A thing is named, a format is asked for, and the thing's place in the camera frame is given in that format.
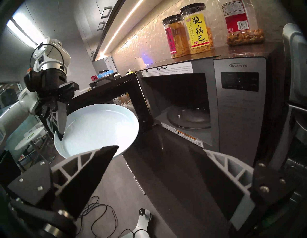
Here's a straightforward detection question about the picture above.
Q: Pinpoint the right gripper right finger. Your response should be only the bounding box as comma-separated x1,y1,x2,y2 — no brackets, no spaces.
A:
187,146,296,231

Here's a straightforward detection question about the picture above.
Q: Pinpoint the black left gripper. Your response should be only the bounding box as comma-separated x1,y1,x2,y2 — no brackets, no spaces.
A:
35,68,80,141

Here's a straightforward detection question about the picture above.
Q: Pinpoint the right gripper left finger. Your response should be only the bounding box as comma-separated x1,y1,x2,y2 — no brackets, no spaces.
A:
7,145,119,220

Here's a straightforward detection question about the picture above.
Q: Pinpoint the light blue plate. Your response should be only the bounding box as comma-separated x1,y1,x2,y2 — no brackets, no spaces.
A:
53,103,140,159

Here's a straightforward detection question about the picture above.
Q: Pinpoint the black glass microwave door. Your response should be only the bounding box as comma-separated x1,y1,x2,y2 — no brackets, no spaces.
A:
68,72,155,132

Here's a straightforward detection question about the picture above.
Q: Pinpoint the glass microwave turntable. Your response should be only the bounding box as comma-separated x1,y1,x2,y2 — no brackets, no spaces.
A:
167,106,212,130

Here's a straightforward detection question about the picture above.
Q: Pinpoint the white round table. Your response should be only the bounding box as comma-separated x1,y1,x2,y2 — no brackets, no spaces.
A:
14,126,47,151

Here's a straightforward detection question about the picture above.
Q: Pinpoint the blue wipes pack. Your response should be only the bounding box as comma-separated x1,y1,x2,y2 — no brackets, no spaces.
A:
97,70,115,79

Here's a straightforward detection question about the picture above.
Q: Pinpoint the black equipment rack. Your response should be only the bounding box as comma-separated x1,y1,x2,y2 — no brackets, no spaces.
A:
0,150,21,183

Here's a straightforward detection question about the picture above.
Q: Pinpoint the ceiling light panel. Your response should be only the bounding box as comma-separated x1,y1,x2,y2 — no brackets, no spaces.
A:
6,12,46,48

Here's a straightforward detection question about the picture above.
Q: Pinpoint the dark upper cabinet unit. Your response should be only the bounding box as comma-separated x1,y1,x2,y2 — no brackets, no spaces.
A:
72,0,129,61

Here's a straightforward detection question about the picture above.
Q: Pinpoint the snack jar with red label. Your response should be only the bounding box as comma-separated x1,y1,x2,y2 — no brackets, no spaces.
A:
162,14,192,59

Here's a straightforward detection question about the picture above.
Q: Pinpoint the snack jar with yellow label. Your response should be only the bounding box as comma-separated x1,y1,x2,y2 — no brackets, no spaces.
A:
180,2,215,55

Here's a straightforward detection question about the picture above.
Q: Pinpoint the clear jar with red lid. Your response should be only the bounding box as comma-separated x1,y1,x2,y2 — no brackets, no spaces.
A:
222,0,266,47

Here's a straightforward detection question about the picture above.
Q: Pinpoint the black cable on base plate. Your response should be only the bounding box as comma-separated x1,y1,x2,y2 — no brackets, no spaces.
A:
77,196,135,238

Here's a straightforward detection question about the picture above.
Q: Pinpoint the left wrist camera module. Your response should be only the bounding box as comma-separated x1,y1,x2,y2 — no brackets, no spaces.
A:
24,41,65,92

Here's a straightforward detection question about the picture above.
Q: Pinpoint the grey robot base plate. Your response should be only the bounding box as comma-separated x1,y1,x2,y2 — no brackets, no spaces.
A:
125,208,153,238

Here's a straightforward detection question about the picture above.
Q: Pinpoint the white wall plug-in device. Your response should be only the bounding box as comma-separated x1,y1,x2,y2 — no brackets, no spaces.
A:
135,56,149,67

